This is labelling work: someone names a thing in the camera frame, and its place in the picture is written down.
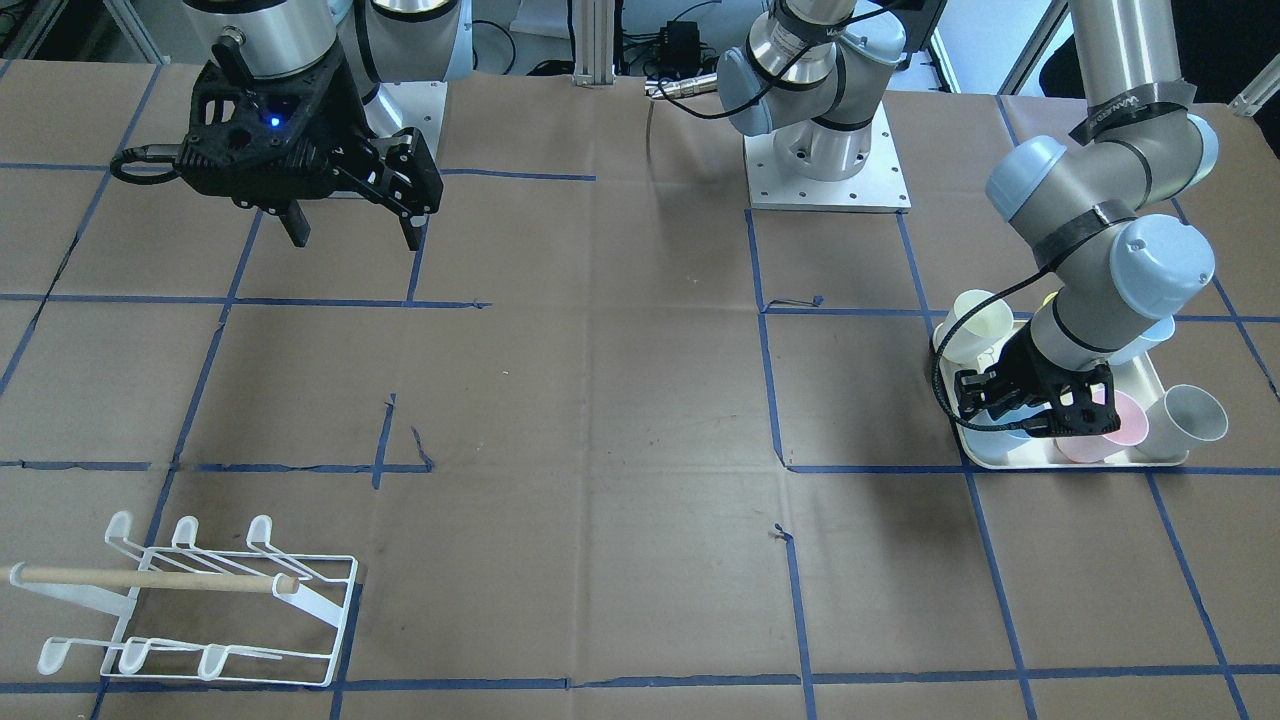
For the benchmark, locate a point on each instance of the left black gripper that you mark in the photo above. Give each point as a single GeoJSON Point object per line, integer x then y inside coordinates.
{"type": "Point", "coordinates": [1031, 362]}

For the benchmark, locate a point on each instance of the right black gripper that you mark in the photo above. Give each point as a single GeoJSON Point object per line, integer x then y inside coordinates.
{"type": "Point", "coordinates": [347, 112]}

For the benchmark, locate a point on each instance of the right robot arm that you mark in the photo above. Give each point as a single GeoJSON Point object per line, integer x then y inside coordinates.
{"type": "Point", "coordinates": [385, 41]}

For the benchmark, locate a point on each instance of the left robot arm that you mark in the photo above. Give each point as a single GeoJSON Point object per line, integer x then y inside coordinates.
{"type": "Point", "coordinates": [812, 73]}

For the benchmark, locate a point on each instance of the pink plastic cup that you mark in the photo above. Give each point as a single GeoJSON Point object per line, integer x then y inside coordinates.
{"type": "Point", "coordinates": [1134, 428]}

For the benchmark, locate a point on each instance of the pale green plastic cup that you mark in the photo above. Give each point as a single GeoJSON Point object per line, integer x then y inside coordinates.
{"type": "Point", "coordinates": [980, 333]}

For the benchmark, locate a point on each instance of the grey plastic cup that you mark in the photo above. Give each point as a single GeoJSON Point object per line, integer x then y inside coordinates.
{"type": "Point", "coordinates": [1181, 420]}

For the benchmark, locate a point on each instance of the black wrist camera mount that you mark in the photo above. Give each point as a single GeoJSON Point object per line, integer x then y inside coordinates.
{"type": "Point", "coordinates": [1081, 404]}

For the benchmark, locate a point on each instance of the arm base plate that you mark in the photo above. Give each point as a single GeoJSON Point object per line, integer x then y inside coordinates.
{"type": "Point", "coordinates": [410, 110]}
{"type": "Point", "coordinates": [807, 167]}

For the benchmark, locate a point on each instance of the aluminium frame post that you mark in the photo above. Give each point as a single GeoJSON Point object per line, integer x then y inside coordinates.
{"type": "Point", "coordinates": [593, 35]}

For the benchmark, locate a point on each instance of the white wire cup rack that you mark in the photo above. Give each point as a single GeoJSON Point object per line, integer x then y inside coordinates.
{"type": "Point", "coordinates": [186, 614]}

